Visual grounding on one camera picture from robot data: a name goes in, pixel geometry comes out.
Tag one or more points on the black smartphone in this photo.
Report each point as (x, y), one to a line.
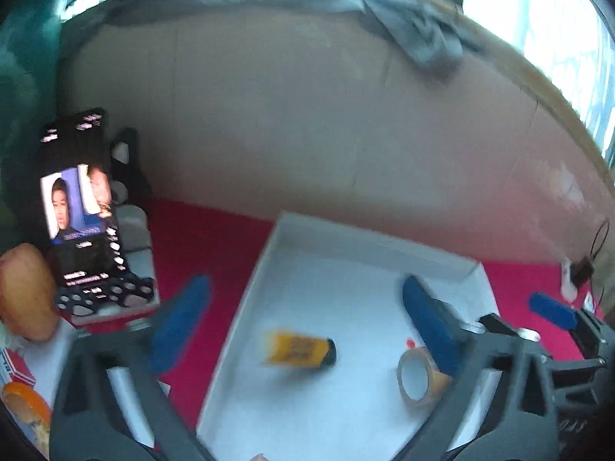
(79, 201)

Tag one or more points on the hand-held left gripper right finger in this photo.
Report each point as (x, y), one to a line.
(430, 326)

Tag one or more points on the red and white box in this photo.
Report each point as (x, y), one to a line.
(17, 367)

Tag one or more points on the window with metal grille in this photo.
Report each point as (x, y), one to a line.
(552, 19)

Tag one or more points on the orange round object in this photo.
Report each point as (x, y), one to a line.
(26, 293)

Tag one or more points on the cat-shaped phone stand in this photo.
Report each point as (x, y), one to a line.
(134, 249)

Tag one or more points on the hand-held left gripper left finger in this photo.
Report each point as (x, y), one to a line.
(180, 326)

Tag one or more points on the grey cloth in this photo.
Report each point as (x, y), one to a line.
(423, 38)

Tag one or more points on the brown tape roll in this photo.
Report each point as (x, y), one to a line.
(427, 391)

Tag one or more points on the teal curtain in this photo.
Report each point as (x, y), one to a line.
(29, 81)

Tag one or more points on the white power strip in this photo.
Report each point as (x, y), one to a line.
(568, 285)

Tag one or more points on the white cardboard box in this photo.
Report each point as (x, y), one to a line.
(336, 297)

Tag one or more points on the yellow lighter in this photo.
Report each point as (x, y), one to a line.
(298, 350)

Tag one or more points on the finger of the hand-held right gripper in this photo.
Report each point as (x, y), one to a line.
(552, 309)

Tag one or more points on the brown cardboard backboard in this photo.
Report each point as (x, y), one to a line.
(288, 120)

